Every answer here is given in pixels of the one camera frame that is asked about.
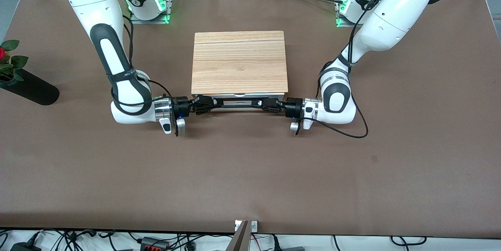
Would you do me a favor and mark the white drawer with black handle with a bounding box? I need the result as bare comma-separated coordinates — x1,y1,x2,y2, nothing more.
193,93,286,113

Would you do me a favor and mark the wooden drawer cabinet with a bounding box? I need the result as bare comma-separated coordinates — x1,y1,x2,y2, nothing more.
191,31,289,103

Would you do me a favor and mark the black orange connector box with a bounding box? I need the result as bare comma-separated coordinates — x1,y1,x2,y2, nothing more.
140,237,169,251

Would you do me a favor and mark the black ribbed vase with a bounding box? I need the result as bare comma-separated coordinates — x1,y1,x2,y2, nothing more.
0,69,60,106

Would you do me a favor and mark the artificial rose with green leaves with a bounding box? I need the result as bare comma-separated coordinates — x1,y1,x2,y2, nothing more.
0,40,29,83

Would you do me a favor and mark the black power adapter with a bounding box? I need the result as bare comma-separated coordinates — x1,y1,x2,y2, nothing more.
10,242,42,251

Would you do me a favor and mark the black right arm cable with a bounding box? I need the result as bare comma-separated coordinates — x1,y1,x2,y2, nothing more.
111,14,175,107

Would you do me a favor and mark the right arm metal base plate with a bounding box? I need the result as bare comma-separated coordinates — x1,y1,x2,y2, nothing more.
129,0,175,24

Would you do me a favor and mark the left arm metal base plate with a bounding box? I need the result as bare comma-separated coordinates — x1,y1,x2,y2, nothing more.
335,0,365,28

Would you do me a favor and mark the small metal mounting bracket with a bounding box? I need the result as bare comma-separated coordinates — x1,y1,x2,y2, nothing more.
234,220,259,233

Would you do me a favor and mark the grey camera stand pole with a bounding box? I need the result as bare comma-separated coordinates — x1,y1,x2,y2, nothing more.
225,220,250,251

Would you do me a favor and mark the black looped floor cable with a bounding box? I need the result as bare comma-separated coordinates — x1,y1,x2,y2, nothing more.
390,236,428,247

